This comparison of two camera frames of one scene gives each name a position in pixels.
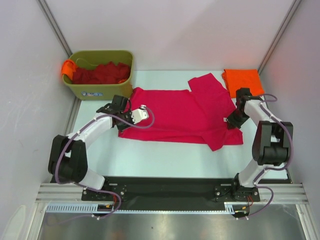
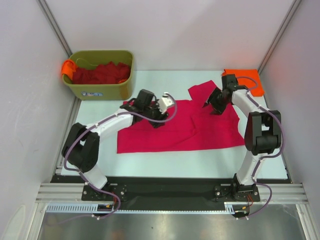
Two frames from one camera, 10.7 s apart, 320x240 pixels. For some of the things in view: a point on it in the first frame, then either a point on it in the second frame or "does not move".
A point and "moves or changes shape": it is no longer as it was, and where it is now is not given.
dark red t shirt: (107, 73) does not move
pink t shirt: (197, 115) moves or changes shape
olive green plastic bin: (101, 92) does not move
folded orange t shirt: (235, 79) does not move
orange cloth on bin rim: (69, 67) does not move
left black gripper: (128, 113) -> (159, 116)
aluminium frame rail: (59, 193) does not move
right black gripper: (232, 123) -> (218, 109)
